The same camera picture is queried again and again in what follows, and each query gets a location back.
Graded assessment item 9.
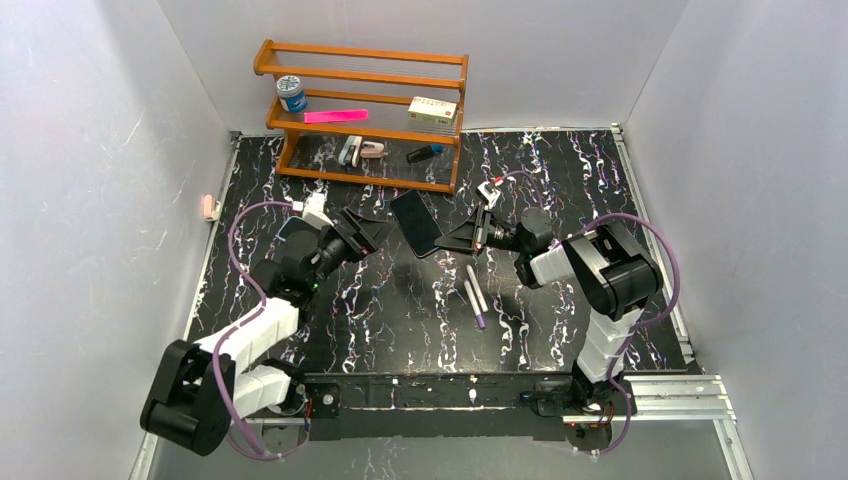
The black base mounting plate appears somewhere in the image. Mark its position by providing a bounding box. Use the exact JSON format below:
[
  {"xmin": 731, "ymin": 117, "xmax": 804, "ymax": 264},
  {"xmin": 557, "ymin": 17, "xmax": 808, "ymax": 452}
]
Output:
[{"xmin": 241, "ymin": 374, "xmax": 637, "ymax": 442}]

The blue phone on table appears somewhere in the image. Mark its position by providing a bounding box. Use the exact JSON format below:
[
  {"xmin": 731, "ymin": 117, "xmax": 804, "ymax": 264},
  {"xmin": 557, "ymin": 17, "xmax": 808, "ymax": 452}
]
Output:
[{"xmin": 275, "ymin": 216, "xmax": 315, "ymax": 242}]

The teal white stapler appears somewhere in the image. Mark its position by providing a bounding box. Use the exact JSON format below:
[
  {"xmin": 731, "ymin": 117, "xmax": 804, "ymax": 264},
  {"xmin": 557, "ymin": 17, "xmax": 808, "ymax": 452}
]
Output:
[{"xmin": 337, "ymin": 136, "xmax": 363, "ymax": 168}]

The blue white round jar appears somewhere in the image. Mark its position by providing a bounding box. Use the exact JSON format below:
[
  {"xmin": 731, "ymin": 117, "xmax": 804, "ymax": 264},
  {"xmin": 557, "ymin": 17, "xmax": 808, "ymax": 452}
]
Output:
[{"xmin": 275, "ymin": 75, "xmax": 308, "ymax": 113}]

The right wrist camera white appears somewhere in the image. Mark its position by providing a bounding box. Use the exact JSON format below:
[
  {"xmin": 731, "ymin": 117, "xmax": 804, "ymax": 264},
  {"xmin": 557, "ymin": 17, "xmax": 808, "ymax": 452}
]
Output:
[{"xmin": 476, "ymin": 177, "xmax": 504, "ymax": 211}]

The black smartphone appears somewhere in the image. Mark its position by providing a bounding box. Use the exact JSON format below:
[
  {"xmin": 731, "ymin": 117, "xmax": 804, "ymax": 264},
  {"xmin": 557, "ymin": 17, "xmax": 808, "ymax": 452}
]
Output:
[{"xmin": 389, "ymin": 190, "xmax": 442, "ymax": 259}]

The pink flat strip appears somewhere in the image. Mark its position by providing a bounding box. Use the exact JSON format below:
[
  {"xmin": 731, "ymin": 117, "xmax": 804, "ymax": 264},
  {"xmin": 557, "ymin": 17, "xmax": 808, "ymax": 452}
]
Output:
[{"xmin": 303, "ymin": 109, "xmax": 369, "ymax": 124}]

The white purple marker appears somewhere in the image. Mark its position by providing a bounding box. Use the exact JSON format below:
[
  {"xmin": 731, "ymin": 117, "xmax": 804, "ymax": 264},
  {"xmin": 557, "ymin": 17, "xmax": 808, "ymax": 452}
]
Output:
[
  {"xmin": 463, "ymin": 280, "xmax": 486, "ymax": 330},
  {"xmin": 466, "ymin": 265, "xmax": 488, "ymax": 313}
]

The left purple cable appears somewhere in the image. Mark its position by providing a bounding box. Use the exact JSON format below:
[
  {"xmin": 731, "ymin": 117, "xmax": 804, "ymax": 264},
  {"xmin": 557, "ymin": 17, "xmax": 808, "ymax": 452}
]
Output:
[{"xmin": 221, "ymin": 200, "xmax": 306, "ymax": 462}]

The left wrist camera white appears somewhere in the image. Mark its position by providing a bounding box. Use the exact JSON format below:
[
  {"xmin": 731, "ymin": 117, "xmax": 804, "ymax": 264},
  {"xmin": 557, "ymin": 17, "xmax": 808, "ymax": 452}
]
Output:
[{"xmin": 292, "ymin": 192, "xmax": 333, "ymax": 230}]

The purple cable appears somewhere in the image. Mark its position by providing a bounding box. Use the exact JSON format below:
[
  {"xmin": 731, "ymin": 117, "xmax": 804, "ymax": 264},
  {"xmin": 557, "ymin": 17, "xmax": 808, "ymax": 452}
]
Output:
[
  {"xmin": 493, "ymin": 170, "xmax": 682, "ymax": 458},
  {"xmin": 221, "ymin": 200, "xmax": 306, "ymax": 462}
]

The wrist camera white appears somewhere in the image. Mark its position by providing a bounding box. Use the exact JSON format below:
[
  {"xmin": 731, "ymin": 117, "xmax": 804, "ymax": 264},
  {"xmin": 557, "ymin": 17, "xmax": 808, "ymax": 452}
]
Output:
[
  {"xmin": 292, "ymin": 192, "xmax": 333, "ymax": 230},
  {"xmin": 476, "ymin": 177, "xmax": 504, "ymax": 211}
]

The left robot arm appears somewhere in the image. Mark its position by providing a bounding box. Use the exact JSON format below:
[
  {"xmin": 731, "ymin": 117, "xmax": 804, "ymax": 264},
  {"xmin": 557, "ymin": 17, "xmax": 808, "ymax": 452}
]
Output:
[{"xmin": 139, "ymin": 205, "xmax": 391, "ymax": 461}]

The orange wooden shelf rack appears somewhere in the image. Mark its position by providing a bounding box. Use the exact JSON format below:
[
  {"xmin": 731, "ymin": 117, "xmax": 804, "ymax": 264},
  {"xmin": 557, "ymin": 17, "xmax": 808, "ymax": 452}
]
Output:
[{"xmin": 253, "ymin": 39, "xmax": 469, "ymax": 194}]

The pink wall clip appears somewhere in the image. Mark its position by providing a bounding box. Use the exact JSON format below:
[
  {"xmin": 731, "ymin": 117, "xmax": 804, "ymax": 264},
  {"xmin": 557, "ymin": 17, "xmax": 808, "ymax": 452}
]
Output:
[{"xmin": 202, "ymin": 194, "xmax": 221, "ymax": 222}]

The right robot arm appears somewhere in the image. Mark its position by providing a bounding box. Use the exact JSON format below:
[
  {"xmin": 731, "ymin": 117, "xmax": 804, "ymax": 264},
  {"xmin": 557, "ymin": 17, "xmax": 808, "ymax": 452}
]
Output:
[{"xmin": 434, "ymin": 207, "xmax": 664, "ymax": 410}]

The aluminium front rail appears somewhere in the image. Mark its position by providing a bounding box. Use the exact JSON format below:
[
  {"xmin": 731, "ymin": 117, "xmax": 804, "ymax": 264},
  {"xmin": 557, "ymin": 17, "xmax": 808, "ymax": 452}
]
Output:
[{"xmin": 148, "ymin": 374, "xmax": 737, "ymax": 425}]

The white red cardboard box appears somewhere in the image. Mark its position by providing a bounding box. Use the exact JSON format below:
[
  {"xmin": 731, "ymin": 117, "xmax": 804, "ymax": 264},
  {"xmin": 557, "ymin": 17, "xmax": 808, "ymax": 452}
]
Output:
[{"xmin": 407, "ymin": 96, "xmax": 458, "ymax": 127}]

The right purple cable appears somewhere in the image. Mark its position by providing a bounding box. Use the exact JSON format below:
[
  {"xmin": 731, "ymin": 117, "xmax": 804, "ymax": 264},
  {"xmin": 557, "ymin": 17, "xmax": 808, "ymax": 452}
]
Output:
[{"xmin": 493, "ymin": 170, "xmax": 682, "ymax": 458}]

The pink small stapler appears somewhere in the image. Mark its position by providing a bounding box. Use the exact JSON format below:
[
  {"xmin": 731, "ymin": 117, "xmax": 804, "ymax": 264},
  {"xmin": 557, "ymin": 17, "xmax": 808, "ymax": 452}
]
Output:
[{"xmin": 359, "ymin": 141, "xmax": 386, "ymax": 159}]

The white purple marker right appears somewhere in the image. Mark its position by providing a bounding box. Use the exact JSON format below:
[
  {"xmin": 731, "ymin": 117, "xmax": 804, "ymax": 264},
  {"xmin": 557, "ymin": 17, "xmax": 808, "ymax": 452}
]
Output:
[{"xmin": 466, "ymin": 265, "xmax": 488, "ymax": 313}]

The black marker blue cap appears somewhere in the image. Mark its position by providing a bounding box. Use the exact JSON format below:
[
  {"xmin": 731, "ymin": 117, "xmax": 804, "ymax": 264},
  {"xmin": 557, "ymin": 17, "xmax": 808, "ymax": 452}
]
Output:
[{"xmin": 405, "ymin": 144, "xmax": 444, "ymax": 164}]

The white purple marker left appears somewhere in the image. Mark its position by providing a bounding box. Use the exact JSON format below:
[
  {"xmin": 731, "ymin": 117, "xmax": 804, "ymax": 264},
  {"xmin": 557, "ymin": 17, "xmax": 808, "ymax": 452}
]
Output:
[{"xmin": 463, "ymin": 280, "xmax": 486, "ymax": 330}]

